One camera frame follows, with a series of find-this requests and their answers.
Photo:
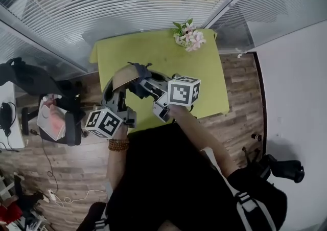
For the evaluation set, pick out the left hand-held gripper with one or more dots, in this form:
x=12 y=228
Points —
x=107 y=122

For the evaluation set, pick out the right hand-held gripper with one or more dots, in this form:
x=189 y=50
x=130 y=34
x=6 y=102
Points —
x=182 y=92

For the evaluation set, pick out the dark blue cloth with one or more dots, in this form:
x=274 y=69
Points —
x=141 y=71

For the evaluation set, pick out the brown wooden bowl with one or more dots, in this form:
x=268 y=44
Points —
x=125 y=75

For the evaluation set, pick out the person's right forearm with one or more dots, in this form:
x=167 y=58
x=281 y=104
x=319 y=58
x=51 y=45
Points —
x=204 y=140

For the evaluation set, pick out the person's left forearm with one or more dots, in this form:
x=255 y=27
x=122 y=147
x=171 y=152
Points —
x=116 y=168

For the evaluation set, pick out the green tablecloth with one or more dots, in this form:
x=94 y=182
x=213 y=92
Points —
x=163 y=56

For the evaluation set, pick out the white box with pink lid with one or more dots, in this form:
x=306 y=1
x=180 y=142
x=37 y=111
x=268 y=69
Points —
x=52 y=120

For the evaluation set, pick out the pink and white flower bouquet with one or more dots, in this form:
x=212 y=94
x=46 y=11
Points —
x=190 y=37

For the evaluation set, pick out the black office chair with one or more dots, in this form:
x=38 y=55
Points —
x=38 y=81

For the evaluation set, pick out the white window blinds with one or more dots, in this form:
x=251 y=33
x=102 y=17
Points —
x=122 y=2

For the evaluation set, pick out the person's black clothing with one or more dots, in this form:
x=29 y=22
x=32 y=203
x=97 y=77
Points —
x=184 y=184

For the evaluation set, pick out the white desk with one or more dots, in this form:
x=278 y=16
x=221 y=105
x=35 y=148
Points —
x=7 y=117

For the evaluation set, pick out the white power strip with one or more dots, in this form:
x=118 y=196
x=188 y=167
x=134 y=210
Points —
x=52 y=194

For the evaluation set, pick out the small brown bottle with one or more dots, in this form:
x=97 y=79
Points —
x=256 y=136

